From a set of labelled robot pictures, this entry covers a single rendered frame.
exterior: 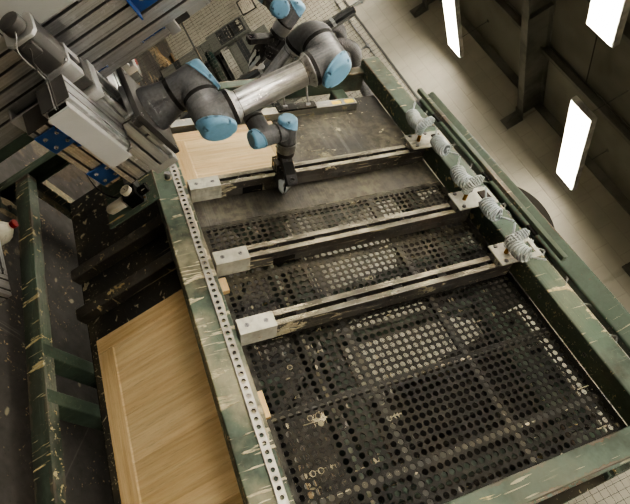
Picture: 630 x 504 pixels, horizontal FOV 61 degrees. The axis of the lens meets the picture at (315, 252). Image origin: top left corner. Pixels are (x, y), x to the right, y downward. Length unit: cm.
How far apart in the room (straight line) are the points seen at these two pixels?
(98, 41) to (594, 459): 193
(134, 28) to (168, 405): 127
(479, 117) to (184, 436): 680
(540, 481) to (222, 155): 172
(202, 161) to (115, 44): 74
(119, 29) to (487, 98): 688
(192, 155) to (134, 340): 82
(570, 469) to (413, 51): 767
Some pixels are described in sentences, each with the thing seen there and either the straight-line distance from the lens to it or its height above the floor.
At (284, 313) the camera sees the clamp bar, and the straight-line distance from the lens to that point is 181.
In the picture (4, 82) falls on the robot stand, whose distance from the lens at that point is 190.
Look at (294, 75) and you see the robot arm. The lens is 178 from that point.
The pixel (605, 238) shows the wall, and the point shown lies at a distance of 739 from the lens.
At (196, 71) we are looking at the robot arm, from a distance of 180.
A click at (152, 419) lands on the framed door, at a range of 211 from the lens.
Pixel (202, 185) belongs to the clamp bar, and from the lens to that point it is 221.
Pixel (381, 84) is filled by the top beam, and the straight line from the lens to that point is 290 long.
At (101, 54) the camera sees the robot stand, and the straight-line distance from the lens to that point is 187.
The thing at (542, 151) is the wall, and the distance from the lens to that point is 782.
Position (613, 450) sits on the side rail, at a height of 173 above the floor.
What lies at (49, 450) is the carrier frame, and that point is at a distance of 208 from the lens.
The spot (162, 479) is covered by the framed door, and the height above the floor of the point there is 42.
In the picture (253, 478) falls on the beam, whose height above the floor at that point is 83.
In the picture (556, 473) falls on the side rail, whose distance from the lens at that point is 182.
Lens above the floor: 144
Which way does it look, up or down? 6 degrees down
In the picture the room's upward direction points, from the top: 59 degrees clockwise
